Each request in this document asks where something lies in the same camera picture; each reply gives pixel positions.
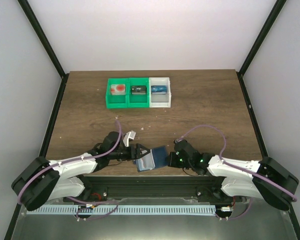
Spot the white plastic bin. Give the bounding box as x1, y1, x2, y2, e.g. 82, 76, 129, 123
148, 77, 172, 108

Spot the green plastic bin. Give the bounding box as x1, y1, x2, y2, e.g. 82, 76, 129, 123
105, 78, 128, 109
127, 77, 150, 108

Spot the right black frame post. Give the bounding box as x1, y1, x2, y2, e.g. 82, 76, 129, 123
237, 0, 288, 76

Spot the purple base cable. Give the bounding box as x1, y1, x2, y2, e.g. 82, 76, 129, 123
64, 198, 119, 222
218, 199, 254, 222

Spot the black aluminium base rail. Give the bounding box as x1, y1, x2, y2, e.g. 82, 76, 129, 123
76, 176, 245, 205

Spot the white card with red dot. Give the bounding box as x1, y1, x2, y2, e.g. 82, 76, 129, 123
136, 158, 155, 172

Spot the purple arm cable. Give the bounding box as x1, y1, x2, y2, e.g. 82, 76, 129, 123
173, 124, 299, 203
17, 119, 123, 205

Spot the blue card in bin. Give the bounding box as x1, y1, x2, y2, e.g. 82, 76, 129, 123
150, 85, 168, 95

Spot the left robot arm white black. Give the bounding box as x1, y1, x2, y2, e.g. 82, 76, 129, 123
11, 131, 151, 211

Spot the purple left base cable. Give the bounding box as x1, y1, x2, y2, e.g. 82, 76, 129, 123
64, 198, 119, 222

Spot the middle green plastic bin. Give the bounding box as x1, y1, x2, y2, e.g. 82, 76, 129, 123
127, 77, 150, 108

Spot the blue leather card holder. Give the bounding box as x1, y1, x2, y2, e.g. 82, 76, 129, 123
134, 146, 168, 172

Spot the red white card in bin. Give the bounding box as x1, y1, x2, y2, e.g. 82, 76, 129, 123
110, 84, 126, 96

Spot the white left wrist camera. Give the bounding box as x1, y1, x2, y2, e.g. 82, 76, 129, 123
123, 130, 136, 147

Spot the black card in bin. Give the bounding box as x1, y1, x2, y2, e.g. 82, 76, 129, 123
130, 85, 147, 95

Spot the left green plastic bin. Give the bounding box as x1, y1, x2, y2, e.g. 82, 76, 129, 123
105, 78, 128, 109

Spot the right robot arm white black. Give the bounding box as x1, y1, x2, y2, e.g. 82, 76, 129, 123
166, 139, 299, 211

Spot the black frame post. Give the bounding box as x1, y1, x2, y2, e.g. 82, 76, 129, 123
237, 0, 288, 76
16, 0, 67, 79

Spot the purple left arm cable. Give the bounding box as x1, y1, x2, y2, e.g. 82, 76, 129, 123
17, 119, 123, 205

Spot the left black frame post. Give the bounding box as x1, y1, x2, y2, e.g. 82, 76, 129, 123
16, 0, 67, 79

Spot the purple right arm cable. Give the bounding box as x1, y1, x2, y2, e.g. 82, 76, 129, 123
173, 124, 299, 203

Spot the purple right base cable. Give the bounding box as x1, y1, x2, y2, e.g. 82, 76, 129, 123
218, 199, 254, 222

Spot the light blue slotted cable duct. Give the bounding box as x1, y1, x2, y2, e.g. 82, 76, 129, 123
27, 205, 216, 216

